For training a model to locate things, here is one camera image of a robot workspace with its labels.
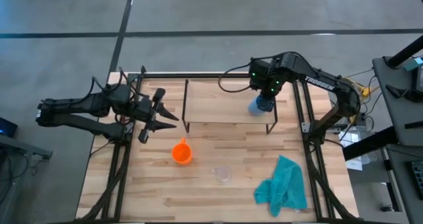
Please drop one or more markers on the black diagonal pole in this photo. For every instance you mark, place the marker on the black diagonal pole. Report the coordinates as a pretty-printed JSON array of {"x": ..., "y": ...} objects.
[{"x": 406, "y": 53}]

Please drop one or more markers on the grey side table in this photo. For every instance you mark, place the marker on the grey side table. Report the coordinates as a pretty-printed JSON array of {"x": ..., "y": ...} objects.
[{"x": 396, "y": 98}]

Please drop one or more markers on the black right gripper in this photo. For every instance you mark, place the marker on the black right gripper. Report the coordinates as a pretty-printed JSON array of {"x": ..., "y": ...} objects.
[{"x": 264, "y": 77}]

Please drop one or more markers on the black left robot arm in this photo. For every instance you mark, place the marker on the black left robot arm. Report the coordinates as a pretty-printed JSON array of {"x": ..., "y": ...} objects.
[{"x": 82, "y": 106}]

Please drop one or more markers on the black keyboard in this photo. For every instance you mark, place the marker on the black keyboard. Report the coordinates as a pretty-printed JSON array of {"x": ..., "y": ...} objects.
[{"x": 418, "y": 179}]

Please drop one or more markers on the clear plastic measuring cup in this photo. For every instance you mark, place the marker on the clear plastic measuring cup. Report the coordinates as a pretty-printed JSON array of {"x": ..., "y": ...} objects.
[{"x": 223, "y": 173}]

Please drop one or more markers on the wooden shelf with black legs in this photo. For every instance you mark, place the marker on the wooden shelf with black legs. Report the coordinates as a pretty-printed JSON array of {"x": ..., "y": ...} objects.
[{"x": 218, "y": 105}]

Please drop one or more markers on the white paper sheet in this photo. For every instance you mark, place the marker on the white paper sheet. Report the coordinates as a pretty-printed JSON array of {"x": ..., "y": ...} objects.
[{"x": 352, "y": 144}]

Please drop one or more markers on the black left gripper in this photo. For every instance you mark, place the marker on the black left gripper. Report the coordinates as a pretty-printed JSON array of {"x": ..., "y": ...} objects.
[{"x": 147, "y": 110}]

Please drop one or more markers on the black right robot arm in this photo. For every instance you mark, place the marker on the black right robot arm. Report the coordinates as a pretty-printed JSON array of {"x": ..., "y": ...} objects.
[{"x": 319, "y": 79}]

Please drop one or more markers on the teal cloth towel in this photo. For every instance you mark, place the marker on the teal cloth towel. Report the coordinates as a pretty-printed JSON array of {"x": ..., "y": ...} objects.
[{"x": 284, "y": 187}]

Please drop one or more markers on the small teal box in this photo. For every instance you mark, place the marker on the small teal box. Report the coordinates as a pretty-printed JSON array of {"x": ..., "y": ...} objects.
[{"x": 414, "y": 64}]

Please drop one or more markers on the black crossbeam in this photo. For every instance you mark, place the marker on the black crossbeam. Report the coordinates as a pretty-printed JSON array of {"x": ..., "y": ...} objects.
[{"x": 367, "y": 144}]

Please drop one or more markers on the black aluminium table frame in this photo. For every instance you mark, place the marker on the black aluminium table frame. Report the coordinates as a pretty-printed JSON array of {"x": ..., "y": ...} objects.
[{"x": 307, "y": 118}]

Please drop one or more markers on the grey-blue plastic cup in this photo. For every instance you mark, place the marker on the grey-blue plastic cup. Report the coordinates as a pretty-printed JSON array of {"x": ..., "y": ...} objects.
[{"x": 253, "y": 109}]

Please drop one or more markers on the black device with blue light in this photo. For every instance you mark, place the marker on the black device with blue light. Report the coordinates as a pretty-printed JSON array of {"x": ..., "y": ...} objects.
[{"x": 7, "y": 127}]

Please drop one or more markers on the orange plastic cup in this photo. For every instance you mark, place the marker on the orange plastic cup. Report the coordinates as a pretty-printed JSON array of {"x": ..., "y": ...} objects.
[{"x": 181, "y": 153}]

